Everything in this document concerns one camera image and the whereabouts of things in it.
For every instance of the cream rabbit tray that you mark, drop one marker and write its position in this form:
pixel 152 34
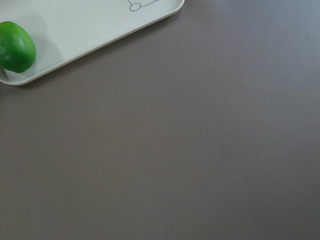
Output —
pixel 66 30

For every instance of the green lime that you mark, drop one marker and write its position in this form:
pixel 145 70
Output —
pixel 17 49

